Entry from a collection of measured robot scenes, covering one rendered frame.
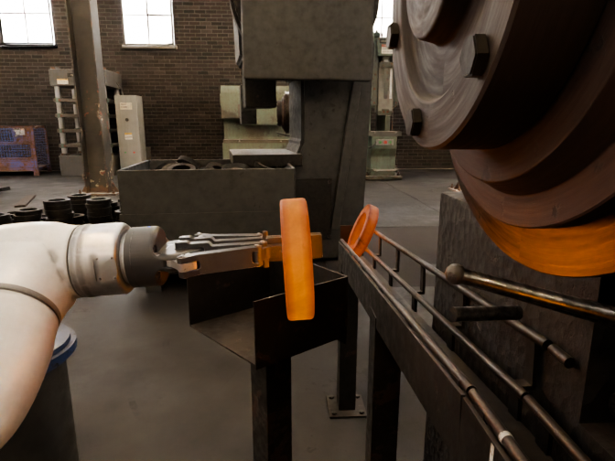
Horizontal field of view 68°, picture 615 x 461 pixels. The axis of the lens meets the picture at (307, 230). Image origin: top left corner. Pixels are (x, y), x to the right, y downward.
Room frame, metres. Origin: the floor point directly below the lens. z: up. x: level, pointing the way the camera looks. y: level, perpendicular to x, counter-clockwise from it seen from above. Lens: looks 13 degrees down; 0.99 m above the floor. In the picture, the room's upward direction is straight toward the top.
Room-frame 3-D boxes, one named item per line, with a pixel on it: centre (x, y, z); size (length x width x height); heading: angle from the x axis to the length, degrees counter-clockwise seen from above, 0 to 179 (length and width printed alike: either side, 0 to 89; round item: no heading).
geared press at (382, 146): (9.31, -1.37, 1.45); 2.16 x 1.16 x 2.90; 3
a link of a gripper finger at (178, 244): (0.54, 0.10, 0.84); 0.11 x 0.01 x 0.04; 92
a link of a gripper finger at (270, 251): (0.54, 0.04, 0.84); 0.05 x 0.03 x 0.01; 94
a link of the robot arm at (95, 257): (0.55, 0.25, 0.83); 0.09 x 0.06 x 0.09; 4
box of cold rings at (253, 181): (3.08, 0.63, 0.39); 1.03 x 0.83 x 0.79; 97
